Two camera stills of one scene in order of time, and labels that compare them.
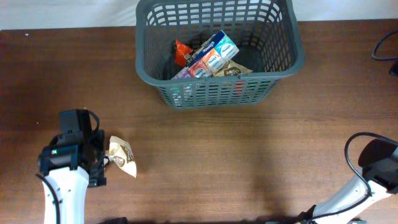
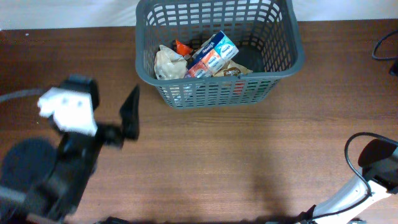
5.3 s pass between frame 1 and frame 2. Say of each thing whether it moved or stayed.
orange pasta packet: stayed
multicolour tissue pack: stayed
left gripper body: moved
